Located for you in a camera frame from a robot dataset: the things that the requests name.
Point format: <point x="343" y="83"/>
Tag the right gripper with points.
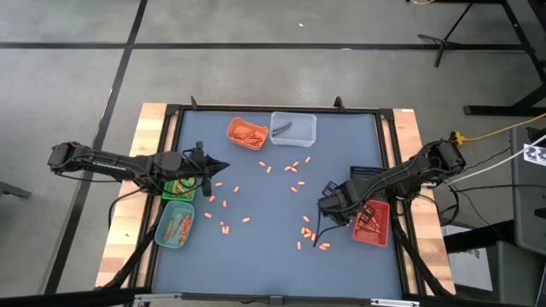
<point x="350" y="196"/>

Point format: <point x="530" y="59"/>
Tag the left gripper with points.
<point x="198" y="164"/>

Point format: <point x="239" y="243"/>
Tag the blue crayon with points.
<point x="281" y="127"/>

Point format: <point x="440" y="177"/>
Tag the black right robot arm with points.
<point x="426" y="166"/>

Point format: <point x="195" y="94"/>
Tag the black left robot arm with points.
<point x="115" y="164"/>

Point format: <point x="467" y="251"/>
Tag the red mesh basket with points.
<point x="381" y="213"/>

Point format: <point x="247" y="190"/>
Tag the black mesh basket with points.
<point x="367" y="170"/>

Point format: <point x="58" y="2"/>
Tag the orange plastic bin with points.
<point x="232" y="123"/>

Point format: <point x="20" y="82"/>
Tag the green mesh basket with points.
<point x="179" y="195"/>

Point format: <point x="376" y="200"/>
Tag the teal plastic bin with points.
<point x="175" y="206"/>

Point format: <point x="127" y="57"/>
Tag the clear plastic bin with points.
<point x="303" y="128"/>

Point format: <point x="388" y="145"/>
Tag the yellow power plug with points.
<point x="457" y="137"/>

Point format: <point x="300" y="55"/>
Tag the white box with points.
<point x="467" y="264"/>

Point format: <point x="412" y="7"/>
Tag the grey cabinet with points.
<point x="529" y="204"/>

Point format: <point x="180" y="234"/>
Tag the grey box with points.
<point x="516" y="273"/>

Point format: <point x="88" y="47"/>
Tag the black tripod stand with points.
<point x="445" y="42"/>

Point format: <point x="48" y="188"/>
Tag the white printed tag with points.
<point x="535" y="154"/>

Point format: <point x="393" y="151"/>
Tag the grey chair base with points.
<point x="15" y="190"/>

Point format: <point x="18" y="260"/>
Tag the black metal table frame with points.
<point x="256" y="107"/>

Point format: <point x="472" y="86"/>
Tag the grey camera bracket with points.
<point x="276" y="300"/>

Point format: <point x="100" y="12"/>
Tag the black desk frame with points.
<point x="490" y="111"/>

